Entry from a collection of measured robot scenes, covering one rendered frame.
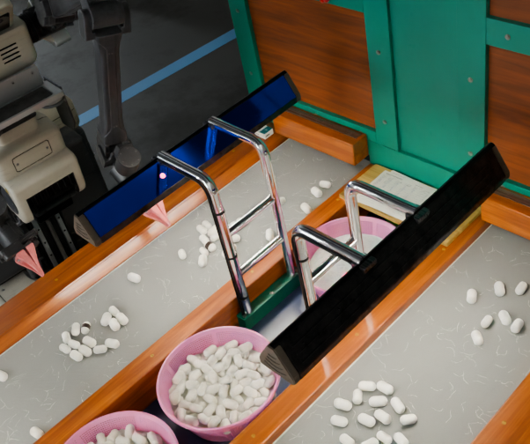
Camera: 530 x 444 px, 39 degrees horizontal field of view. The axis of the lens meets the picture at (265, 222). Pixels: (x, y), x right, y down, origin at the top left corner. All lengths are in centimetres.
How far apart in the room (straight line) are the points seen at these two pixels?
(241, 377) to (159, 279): 39
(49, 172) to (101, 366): 76
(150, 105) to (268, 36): 202
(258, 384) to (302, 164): 75
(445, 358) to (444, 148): 53
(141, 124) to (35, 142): 167
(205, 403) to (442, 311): 55
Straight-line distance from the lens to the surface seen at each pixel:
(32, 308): 195
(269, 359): 123
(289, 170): 213
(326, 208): 194
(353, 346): 162
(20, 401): 180
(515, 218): 177
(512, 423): 151
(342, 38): 192
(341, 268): 183
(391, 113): 191
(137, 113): 404
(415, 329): 167
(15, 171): 234
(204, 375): 169
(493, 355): 163
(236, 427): 157
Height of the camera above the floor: 202
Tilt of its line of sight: 40 degrees down
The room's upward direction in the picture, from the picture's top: 13 degrees counter-clockwise
